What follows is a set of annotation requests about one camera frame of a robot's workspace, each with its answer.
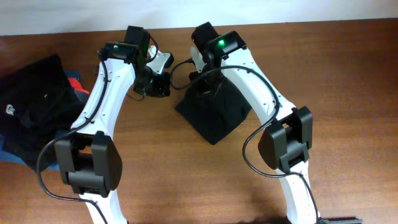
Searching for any black polo shirt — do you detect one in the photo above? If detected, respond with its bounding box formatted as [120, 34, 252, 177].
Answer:
[175, 78, 252, 145]

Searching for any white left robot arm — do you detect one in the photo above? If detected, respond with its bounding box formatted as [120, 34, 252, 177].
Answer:
[53, 26, 174, 223]

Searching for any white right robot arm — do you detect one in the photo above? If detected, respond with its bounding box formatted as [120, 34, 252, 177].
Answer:
[191, 22, 320, 223]

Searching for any red garment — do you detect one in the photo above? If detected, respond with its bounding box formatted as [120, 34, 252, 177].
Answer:
[68, 77, 90, 95]

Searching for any black garment with logo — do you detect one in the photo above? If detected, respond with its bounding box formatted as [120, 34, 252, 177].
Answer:
[1, 54, 89, 170]

